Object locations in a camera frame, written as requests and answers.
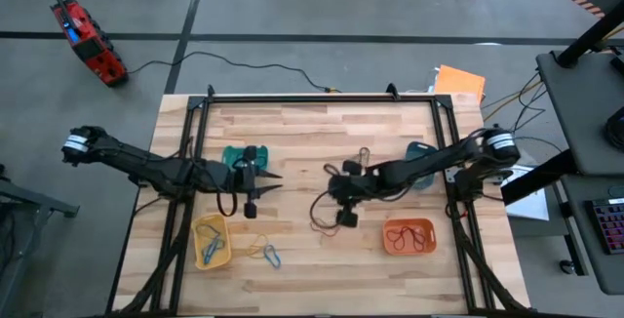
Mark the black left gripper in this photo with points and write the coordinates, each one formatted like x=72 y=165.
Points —
x=244 y=181

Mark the long red rubber band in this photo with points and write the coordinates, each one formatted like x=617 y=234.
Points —
x=409 y=232

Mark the dark teal plastic basket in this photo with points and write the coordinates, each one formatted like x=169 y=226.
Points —
x=420 y=151

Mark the black round object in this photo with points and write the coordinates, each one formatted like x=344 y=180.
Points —
x=615 y=130

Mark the white paper sheet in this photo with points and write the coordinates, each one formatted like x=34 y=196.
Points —
x=531 y=208

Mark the green plastic basket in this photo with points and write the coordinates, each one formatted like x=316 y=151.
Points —
x=231 y=154

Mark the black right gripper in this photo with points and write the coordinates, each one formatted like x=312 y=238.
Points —
x=356 y=186

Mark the yellow plastic basket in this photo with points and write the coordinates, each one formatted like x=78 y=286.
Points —
x=200 y=259

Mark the yellow rubber band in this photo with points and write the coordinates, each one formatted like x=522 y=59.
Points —
x=251 y=252

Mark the orange plastic basket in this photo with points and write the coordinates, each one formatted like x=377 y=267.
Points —
x=414 y=221

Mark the black keyboard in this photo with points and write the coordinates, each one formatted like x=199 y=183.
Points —
x=609 y=225

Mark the dark grey desk top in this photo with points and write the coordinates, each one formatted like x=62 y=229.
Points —
x=580 y=113

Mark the grey desk with keyboard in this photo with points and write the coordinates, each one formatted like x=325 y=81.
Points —
x=604 y=274

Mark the dark brown rubber band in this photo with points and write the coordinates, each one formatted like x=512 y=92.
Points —
x=369 y=154

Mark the grey metal stand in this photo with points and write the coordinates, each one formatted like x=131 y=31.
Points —
x=29 y=200

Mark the black stand pole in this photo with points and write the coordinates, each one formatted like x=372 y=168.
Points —
x=590 y=40

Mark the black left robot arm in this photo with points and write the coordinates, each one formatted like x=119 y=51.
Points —
x=146 y=167

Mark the black aluminium table frame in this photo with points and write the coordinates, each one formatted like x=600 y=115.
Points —
x=317 y=99

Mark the black desk support beam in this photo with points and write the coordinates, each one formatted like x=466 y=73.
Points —
x=536 y=179

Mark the black caster wheel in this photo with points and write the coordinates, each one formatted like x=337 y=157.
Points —
x=568 y=266

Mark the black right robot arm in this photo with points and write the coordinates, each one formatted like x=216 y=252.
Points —
x=429 y=164

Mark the orange folder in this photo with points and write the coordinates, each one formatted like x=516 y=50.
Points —
x=458 y=83

